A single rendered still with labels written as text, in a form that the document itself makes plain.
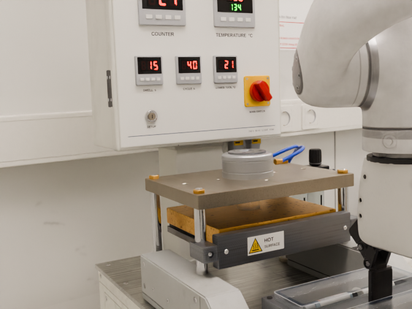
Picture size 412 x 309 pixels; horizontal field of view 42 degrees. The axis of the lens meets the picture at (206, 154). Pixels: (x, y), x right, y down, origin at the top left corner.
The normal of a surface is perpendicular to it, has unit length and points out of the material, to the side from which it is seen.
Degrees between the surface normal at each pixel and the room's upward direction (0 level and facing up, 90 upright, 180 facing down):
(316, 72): 117
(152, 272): 90
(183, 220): 90
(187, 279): 0
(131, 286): 0
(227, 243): 90
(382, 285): 91
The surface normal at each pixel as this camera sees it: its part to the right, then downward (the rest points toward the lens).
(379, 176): -0.89, 0.09
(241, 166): -0.33, 0.12
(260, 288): -0.04, -0.99
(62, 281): 0.58, 0.07
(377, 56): 0.02, -0.10
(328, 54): -0.68, 0.56
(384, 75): 0.03, 0.25
